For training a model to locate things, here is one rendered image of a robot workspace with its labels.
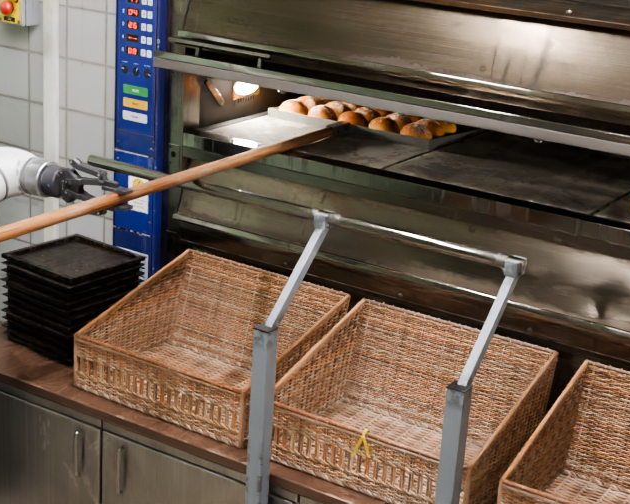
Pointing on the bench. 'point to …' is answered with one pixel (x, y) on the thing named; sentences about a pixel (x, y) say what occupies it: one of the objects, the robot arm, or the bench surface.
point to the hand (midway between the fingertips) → (117, 197)
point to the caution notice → (138, 198)
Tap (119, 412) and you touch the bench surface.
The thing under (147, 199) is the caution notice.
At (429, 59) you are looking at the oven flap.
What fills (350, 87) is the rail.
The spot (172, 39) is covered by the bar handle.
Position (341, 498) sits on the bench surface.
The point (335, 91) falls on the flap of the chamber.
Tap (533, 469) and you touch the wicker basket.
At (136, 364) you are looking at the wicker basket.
